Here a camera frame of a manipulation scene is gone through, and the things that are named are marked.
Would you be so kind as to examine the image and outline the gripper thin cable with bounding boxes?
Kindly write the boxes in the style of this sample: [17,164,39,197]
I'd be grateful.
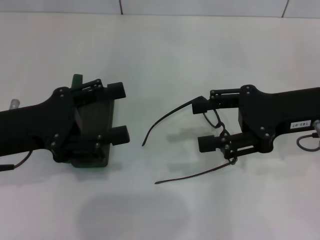
[296,133,320,152]
[0,149,32,172]

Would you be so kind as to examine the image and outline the right gripper thin cable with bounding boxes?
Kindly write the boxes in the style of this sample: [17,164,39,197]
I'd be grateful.
[296,133,320,152]

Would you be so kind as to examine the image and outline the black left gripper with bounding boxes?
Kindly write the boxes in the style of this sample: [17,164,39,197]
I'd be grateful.
[0,86,76,164]

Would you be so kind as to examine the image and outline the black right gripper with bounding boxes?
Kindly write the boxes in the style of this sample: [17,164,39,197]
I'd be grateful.
[191,84,320,160]

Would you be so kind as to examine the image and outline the black glasses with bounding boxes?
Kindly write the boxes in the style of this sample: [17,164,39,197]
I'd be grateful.
[141,96,238,185]

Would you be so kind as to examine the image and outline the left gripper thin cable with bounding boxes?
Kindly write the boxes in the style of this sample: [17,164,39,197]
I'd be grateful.
[0,149,32,172]

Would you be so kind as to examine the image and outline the green glasses case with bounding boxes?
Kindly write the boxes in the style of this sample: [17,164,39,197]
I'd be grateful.
[70,73,116,170]

